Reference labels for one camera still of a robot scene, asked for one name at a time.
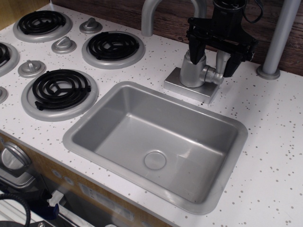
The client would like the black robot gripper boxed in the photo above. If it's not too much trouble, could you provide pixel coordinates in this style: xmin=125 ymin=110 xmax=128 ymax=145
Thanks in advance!
xmin=187 ymin=4 xmax=258 ymax=78

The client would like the silver faucet lever handle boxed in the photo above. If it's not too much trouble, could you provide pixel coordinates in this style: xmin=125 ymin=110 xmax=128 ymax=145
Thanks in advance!
xmin=202 ymin=50 xmax=230 ymax=85

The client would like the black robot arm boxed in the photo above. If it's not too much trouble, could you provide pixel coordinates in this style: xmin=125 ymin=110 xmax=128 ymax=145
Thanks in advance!
xmin=187 ymin=0 xmax=258 ymax=78

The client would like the grey vertical support pole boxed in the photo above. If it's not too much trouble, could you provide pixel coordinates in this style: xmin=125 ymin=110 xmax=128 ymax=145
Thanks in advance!
xmin=257 ymin=0 xmax=301 ymax=80

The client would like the silver faucet with base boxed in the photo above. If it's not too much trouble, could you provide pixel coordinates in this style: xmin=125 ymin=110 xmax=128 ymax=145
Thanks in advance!
xmin=141 ymin=0 xmax=219 ymax=104

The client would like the back right stove burner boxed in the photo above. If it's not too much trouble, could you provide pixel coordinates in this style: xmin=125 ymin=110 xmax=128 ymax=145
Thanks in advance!
xmin=81 ymin=31 xmax=145 ymax=70

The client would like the grey plastic sink basin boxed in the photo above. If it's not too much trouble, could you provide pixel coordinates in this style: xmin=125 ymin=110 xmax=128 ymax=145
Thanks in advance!
xmin=63 ymin=81 xmax=248 ymax=215

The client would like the silver stove knob back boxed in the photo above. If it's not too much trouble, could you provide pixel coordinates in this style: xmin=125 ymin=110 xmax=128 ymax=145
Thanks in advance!
xmin=79 ymin=17 xmax=103 ymax=34

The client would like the silver stove knob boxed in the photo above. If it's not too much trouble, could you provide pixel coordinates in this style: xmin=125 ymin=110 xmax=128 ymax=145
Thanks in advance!
xmin=18 ymin=60 xmax=46 ymax=78
xmin=51 ymin=36 xmax=77 ymax=54
xmin=79 ymin=17 xmax=103 ymax=34

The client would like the silver stove knob middle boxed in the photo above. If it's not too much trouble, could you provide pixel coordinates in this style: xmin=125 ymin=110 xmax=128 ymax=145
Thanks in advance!
xmin=51 ymin=36 xmax=77 ymax=54

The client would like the front right stove burner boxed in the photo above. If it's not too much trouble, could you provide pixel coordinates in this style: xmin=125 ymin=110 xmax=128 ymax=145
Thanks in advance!
xmin=21 ymin=69 xmax=98 ymax=122

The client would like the back left stove burner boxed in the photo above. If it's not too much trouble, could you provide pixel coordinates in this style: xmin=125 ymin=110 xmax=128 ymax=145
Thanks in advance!
xmin=13 ymin=10 xmax=72 ymax=43

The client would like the silver stove knob front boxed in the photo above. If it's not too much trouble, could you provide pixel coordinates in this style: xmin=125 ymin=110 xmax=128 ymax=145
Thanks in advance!
xmin=18 ymin=60 xmax=46 ymax=78

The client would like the left edge stove burner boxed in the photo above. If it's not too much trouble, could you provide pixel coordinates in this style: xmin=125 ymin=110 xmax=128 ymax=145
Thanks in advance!
xmin=0 ymin=42 xmax=19 ymax=77

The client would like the silver oven dial knob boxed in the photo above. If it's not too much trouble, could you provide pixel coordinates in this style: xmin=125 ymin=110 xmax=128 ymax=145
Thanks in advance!
xmin=0 ymin=141 xmax=32 ymax=177

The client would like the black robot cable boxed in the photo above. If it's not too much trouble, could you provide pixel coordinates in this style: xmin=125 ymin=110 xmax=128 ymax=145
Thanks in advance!
xmin=241 ymin=0 xmax=265 ymax=24

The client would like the black corrugated hose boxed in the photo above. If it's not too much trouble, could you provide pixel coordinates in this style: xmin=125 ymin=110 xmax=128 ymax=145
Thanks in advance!
xmin=0 ymin=192 xmax=32 ymax=225

